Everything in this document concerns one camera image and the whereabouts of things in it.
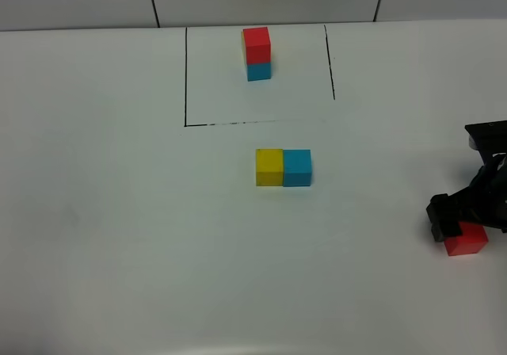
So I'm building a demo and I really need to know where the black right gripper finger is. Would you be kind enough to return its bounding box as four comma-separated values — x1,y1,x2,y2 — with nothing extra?
426,194,459,223
430,215,463,242

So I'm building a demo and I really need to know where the template yellow cube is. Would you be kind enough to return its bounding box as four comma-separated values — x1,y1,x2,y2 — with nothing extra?
241,30,247,66

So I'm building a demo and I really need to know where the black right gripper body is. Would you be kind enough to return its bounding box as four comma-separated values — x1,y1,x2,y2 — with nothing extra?
451,120,506,232

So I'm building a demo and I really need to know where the template blue cube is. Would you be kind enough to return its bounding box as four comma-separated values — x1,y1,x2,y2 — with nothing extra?
246,62,272,82

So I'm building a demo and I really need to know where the template red cube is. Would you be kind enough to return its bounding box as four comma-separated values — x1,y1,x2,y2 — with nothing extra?
242,27,271,65

